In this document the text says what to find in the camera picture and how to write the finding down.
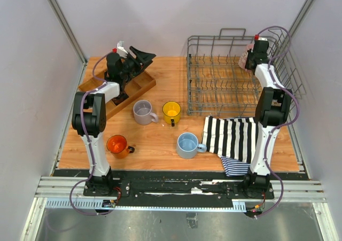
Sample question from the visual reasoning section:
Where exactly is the blue white striped cloth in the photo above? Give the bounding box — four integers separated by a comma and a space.
221, 157, 250, 177

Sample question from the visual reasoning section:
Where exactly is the black white striped cloth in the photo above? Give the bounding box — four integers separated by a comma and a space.
202, 116, 259, 164

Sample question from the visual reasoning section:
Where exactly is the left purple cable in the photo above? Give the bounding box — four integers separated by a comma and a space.
69, 48, 118, 232

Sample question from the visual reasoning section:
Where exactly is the pink ghost pattern mug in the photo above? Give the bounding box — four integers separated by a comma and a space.
238, 43, 254, 72

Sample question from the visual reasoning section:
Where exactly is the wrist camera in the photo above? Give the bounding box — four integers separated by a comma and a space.
112, 41, 128, 58
254, 34, 268, 43

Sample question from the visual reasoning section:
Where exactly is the yellow enamel mug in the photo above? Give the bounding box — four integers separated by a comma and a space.
162, 101, 181, 127

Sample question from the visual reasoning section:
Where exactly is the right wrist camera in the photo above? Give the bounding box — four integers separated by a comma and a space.
254, 34, 268, 43

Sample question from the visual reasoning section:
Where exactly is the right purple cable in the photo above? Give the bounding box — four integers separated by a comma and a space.
253, 26, 300, 220

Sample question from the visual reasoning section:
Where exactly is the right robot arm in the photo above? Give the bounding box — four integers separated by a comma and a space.
242, 35, 292, 198

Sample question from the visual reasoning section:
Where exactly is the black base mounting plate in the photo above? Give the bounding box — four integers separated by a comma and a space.
83, 170, 275, 200

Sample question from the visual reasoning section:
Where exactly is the wooden compartment tray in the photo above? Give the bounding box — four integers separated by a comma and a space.
78, 68, 156, 120

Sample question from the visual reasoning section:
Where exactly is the lilac grey mug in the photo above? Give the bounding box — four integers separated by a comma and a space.
133, 100, 159, 125

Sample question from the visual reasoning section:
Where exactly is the light blue mug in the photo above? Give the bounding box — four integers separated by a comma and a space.
176, 133, 207, 159

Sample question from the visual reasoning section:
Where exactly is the black cable coil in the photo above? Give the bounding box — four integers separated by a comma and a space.
113, 91, 129, 105

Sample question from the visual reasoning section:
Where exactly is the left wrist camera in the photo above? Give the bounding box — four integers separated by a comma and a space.
112, 41, 128, 58

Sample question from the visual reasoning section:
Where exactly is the purple cable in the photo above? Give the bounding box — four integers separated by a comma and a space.
69, 48, 118, 232
253, 26, 300, 220

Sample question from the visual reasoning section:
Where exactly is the orange glass mug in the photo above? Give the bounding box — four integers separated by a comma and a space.
106, 135, 135, 159

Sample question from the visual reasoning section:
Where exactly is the grey wire dish rack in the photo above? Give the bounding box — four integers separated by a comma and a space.
186, 27, 306, 118

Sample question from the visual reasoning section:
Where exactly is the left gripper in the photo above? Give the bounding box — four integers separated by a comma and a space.
119, 46, 156, 78

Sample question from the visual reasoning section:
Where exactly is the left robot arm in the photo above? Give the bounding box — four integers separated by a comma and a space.
72, 44, 156, 196

